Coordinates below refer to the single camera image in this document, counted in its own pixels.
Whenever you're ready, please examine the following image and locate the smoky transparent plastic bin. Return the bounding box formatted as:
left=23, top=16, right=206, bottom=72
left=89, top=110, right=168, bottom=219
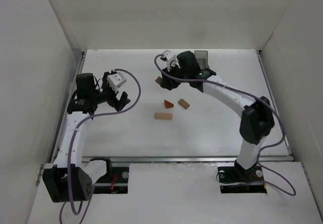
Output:
left=194, top=50, right=209, bottom=69

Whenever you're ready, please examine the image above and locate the short light wood block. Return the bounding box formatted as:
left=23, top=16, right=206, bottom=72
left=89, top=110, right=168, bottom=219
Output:
left=155, top=76, right=163, bottom=87

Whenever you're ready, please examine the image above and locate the long light wood block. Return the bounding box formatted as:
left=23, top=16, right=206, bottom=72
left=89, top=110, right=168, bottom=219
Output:
left=154, top=113, right=173, bottom=120

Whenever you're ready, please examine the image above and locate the tan wood block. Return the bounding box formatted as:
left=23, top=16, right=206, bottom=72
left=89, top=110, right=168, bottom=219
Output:
left=178, top=99, right=190, bottom=109

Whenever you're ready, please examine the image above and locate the orange triangular wood block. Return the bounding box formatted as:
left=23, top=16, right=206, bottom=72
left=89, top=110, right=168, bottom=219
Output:
left=164, top=100, right=174, bottom=109

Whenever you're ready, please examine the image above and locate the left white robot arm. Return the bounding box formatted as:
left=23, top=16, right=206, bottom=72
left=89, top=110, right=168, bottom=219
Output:
left=42, top=71, right=130, bottom=203

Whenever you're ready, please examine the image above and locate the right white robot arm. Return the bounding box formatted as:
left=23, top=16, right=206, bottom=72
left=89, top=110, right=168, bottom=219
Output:
left=155, top=50, right=275, bottom=184

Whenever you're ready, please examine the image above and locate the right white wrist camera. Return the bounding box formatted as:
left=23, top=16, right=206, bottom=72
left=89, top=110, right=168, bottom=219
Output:
left=161, top=50, right=177, bottom=72

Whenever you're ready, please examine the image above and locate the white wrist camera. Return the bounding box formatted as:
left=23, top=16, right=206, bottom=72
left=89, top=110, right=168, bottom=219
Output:
left=161, top=50, right=177, bottom=72
left=107, top=72, right=127, bottom=92

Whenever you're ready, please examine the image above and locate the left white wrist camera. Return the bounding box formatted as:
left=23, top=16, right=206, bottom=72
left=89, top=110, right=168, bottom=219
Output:
left=107, top=72, right=127, bottom=92

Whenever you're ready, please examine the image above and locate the aluminium front rail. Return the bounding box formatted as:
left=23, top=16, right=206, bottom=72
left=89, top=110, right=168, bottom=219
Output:
left=85, top=154, right=294, bottom=164

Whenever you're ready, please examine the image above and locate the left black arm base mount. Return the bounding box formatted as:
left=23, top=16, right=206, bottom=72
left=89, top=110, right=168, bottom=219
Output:
left=94, top=159, right=129, bottom=194

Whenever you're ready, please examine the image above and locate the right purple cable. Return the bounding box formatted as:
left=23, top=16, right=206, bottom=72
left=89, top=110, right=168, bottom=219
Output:
left=153, top=53, right=296, bottom=196

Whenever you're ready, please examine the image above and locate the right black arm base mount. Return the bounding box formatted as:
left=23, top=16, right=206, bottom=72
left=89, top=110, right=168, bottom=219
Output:
left=216, top=162, right=267, bottom=194

